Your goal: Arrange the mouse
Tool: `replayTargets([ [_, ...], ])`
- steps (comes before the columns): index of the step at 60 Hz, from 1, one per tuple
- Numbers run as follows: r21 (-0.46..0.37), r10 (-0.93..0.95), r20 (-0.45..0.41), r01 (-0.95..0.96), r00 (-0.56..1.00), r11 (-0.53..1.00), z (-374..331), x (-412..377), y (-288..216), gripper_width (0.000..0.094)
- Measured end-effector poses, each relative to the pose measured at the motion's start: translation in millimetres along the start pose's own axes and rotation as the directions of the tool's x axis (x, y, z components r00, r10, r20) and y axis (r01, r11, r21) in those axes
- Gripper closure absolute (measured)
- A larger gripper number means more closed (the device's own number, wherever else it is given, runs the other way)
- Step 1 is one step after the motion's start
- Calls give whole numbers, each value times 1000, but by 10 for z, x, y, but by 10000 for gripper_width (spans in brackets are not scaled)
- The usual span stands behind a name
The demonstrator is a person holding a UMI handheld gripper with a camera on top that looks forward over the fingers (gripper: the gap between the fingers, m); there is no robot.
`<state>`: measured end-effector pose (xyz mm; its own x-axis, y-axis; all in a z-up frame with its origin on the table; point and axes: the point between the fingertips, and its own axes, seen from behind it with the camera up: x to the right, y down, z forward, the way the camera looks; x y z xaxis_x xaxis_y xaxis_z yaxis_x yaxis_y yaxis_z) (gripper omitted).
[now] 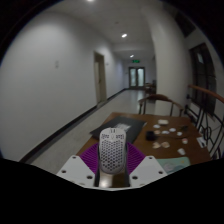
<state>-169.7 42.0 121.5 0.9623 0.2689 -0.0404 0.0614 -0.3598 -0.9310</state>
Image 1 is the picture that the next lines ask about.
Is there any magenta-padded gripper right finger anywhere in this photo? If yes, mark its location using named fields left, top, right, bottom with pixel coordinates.
left=124, top=141, right=168, bottom=188

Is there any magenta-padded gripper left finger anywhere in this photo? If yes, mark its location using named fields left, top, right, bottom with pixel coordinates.
left=56, top=142, right=101, bottom=188

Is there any white honeycomb computer mouse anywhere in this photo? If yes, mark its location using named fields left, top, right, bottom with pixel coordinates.
left=97, top=127, right=128, bottom=175

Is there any light green mouse pad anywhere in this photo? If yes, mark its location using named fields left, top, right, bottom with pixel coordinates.
left=155, top=156, right=192, bottom=175

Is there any black rectangular mouse pad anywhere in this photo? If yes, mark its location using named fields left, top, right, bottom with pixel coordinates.
left=89, top=115, right=148, bottom=145

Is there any small black block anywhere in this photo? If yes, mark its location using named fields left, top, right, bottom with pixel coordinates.
left=145, top=130, right=156, bottom=141

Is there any white paper card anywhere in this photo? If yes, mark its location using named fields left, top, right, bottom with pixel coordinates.
left=196, top=136, right=209, bottom=149

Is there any wooden round-back armchair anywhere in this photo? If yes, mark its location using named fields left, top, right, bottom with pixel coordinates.
left=137, top=93, right=185, bottom=117

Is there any distant wooden chair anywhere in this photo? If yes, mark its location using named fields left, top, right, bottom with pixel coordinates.
left=144, top=79, right=157, bottom=95

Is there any glass double door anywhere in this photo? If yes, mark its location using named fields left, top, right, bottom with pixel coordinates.
left=128, top=66, right=146, bottom=89

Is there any beige side door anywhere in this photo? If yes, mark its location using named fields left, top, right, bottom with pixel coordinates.
left=93, top=51, right=108, bottom=105

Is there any dark framed window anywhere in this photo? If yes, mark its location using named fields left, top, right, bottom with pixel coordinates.
left=188, top=42, right=218, bottom=117

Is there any group of ceiling lights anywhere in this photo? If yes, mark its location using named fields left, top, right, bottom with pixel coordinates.
left=85, top=0, right=136, bottom=59

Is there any wooden chair with black frame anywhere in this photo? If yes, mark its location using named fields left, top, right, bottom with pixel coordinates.
left=185, top=83, right=224, bottom=160

